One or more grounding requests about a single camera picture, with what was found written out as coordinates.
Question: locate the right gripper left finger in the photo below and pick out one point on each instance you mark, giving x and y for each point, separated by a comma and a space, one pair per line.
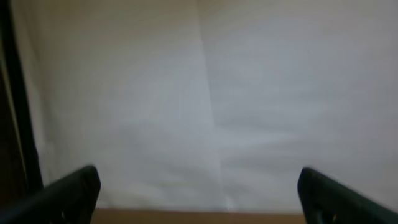
62, 202

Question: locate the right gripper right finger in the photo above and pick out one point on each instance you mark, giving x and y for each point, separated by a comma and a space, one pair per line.
335, 202

